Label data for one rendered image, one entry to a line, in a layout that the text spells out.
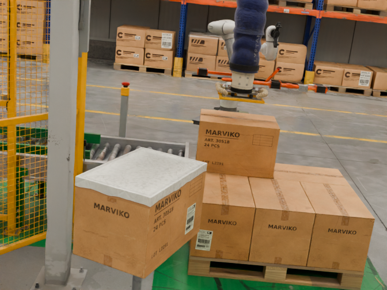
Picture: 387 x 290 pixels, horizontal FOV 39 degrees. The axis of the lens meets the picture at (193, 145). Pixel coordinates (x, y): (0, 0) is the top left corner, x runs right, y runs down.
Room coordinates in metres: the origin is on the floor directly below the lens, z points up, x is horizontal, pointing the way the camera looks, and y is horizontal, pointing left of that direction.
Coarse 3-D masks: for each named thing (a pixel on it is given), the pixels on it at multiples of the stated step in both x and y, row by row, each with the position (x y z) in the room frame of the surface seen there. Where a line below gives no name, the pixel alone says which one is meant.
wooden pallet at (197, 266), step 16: (192, 256) 3.32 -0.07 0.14; (192, 272) 3.32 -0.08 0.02; (208, 272) 3.32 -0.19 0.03; (224, 272) 3.37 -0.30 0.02; (240, 272) 3.39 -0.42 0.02; (256, 272) 3.41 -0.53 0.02; (272, 272) 3.33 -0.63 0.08; (336, 272) 3.34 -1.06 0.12; (352, 272) 3.35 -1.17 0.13; (352, 288) 3.35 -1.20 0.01
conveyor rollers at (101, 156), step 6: (0, 138) 4.29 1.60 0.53; (6, 138) 4.24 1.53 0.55; (18, 138) 4.27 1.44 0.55; (24, 138) 4.36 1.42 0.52; (36, 144) 4.15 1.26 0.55; (42, 144) 4.26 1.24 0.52; (96, 144) 4.32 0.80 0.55; (108, 144) 4.36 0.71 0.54; (90, 150) 4.15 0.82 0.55; (96, 150) 4.25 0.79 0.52; (102, 150) 4.18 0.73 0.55; (114, 150) 4.21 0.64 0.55; (126, 150) 4.24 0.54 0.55; (162, 150) 4.38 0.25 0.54; (168, 150) 4.38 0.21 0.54; (180, 150) 4.39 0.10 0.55; (90, 156) 4.03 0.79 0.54; (102, 156) 4.05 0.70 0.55; (114, 156) 4.08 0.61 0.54; (180, 156) 4.23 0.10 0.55
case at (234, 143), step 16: (208, 112) 4.22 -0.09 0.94; (224, 112) 4.27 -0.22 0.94; (208, 128) 3.93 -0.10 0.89; (224, 128) 3.92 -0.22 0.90; (240, 128) 3.92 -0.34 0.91; (256, 128) 3.92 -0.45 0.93; (272, 128) 3.92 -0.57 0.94; (208, 144) 3.93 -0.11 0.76; (224, 144) 3.92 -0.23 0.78; (240, 144) 3.92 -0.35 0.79; (256, 144) 3.92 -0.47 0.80; (272, 144) 3.92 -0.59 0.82; (208, 160) 3.93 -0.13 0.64; (224, 160) 3.92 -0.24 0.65; (240, 160) 3.92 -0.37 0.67; (256, 160) 3.92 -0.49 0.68; (272, 160) 3.92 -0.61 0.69; (256, 176) 3.92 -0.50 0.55; (272, 176) 3.92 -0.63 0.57
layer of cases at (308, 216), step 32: (224, 192) 3.54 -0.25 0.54; (256, 192) 3.61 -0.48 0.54; (288, 192) 3.67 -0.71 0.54; (320, 192) 3.74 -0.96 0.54; (352, 192) 3.81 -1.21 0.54; (224, 224) 3.33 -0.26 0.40; (256, 224) 3.33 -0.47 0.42; (288, 224) 3.34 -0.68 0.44; (320, 224) 3.34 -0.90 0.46; (352, 224) 3.35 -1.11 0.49; (224, 256) 3.33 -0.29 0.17; (256, 256) 3.33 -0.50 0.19; (288, 256) 3.34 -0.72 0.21; (320, 256) 3.34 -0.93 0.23; (352, 256) 3.35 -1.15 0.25
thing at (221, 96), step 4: (220, 96) 3.99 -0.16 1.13; (224, 96) 3.99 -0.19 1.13; (228, 96) 4.00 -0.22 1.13; (232, 96) 4.01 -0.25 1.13; (236, 96) 4.03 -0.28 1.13; (240, 96) 4.05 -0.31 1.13; (252, 96) 4.02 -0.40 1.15; (232, 100) 3.98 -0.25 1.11; (236, 100) 3.97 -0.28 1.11; (240, 100) 3.98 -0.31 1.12; (244, 100) 3.98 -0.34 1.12; (248, 100) 3.98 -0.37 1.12; (252, 100) 3.98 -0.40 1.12; (256, 100) 3.98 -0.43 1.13; (260, 100) 4.00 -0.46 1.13
